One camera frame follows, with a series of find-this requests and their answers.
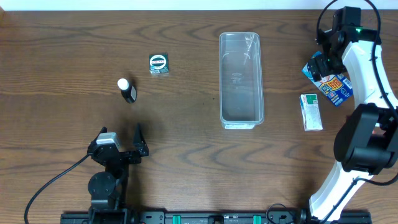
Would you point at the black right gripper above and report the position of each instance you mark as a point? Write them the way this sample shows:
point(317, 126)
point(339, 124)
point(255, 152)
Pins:
point(319, 66)

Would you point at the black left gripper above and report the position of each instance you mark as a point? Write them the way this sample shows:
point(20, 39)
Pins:
point(138, 152)

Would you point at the blue Kool Fever box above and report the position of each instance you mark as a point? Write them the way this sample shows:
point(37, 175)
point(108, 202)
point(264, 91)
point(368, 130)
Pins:
point(337, 88)

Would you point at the white green medicine box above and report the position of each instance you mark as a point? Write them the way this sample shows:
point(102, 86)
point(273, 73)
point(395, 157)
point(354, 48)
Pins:
point(310, 112)

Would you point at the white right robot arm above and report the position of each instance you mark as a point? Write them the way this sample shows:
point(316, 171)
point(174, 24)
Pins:
point(367, 142)

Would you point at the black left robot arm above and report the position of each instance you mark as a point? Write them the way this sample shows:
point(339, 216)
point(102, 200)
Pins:
point(108, 188)

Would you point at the clear plastic container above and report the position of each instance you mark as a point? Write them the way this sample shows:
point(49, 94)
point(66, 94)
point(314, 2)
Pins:
point(241, 88)

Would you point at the black bottle white cap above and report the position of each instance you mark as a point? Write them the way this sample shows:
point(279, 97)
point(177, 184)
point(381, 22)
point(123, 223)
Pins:
point(128, 91)

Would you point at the dark green small box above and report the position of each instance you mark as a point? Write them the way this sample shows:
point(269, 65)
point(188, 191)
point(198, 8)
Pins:
point(159, 63)

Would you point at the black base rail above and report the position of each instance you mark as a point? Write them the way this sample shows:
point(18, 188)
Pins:
point(272, 216)

